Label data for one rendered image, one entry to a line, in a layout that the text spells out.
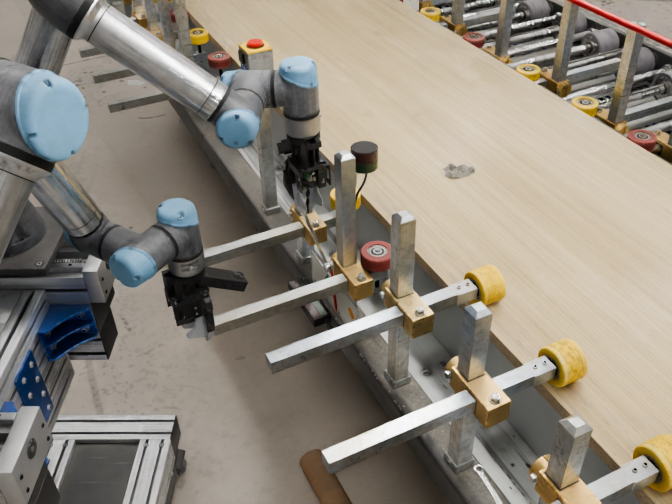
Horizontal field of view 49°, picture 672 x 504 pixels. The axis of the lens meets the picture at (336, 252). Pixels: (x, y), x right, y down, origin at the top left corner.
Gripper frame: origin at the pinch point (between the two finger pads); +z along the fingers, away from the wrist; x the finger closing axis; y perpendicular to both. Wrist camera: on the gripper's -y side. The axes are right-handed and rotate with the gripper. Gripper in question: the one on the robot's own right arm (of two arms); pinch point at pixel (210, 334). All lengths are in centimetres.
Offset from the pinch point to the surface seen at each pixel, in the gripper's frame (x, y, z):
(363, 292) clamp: 5.0, -35.8, -1.5
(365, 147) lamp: -4, -41, -34
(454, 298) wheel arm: 27, -46, -13
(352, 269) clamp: -0.4, -35.8, -4.4
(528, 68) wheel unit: -62, -134, -8
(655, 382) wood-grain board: 59, -70, -8
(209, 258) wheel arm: -23.5, -8.0, -1.8
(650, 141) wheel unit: -7, -134, -8
